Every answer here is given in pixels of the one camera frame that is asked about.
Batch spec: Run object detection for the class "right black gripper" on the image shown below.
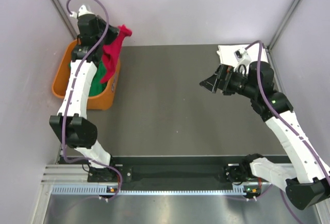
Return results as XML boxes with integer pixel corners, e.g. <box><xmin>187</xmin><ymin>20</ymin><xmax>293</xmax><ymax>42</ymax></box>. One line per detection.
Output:
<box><xmin>200</xmin><ymin>63</ymin><xmax>258</xmax><ymax>99</ymax></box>

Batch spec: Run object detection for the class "red polo shirt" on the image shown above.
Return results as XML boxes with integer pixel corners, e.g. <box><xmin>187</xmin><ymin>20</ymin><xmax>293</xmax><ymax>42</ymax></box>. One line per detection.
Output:
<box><xmin>100</xmin><ymin>24</ymin><xmax>132</xmax><ymax>83</ymax></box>

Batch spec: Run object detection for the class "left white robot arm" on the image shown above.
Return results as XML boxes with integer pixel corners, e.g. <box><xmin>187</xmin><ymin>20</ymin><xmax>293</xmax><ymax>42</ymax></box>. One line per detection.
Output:
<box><xmin>49</xmin><ymin>12</ymin><xmax>122</xmax><ymax>182</ymax></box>

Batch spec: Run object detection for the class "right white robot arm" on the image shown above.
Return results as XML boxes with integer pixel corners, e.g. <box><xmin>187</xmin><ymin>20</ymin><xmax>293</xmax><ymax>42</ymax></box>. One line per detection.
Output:
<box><xmin>200</xmin><ymin>61</ymin><xmax>329</xmax><ymax>210</ymax></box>

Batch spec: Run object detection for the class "folded white t shirt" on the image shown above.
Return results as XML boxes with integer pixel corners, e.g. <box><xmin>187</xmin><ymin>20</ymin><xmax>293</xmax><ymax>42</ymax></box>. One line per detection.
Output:
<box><xmin>217</xmin><ymin>43</ymin><xmax>259</xmax><ymax>74</ymax></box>

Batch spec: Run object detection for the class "green t shirt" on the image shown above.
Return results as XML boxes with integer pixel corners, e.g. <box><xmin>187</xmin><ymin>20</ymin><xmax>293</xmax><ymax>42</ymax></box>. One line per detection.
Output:
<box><xmin>65</xmin><ymin>60</ymin><xmax>107</xmax><ymax>97</ymax></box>

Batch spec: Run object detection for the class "orange plastic bin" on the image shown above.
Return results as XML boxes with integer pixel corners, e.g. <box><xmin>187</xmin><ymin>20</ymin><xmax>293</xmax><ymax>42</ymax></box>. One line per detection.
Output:
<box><xmin>52</xmin><ymin>40</ymin><xmax>121</xmax><ymax>111</ymax></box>

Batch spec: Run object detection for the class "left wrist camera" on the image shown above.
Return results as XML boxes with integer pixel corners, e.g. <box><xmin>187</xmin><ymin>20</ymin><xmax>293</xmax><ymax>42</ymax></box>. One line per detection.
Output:
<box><xmin>70</xmin><ymin>5</ymin><xmax>93</xmax><ymax>19</ymax></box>

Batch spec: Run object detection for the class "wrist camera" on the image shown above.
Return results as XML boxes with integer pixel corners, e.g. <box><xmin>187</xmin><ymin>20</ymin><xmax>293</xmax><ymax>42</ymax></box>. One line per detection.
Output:
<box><xmin>234</xmin><ymin>48</ymin><xmax>252</xmax><ymax>66</ymax></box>
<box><xmin>70</xmin><ymin>5</ymin><xmax>93</xmax><ymax>19</ymax></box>

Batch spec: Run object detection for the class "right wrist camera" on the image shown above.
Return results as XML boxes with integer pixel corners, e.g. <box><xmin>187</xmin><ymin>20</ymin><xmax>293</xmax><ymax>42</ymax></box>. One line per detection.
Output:
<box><xmin>234</xmin><ymin>48</ymin><xmax>252</xmax><ymax>66</ymax></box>

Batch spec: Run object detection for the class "grey slotted cable duct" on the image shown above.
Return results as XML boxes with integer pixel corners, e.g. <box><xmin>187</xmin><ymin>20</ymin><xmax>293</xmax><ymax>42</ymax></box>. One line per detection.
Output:
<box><xmin>52</xmin><ymin>185</ymin><xmax>260</xmax><ymax>196</ymax></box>

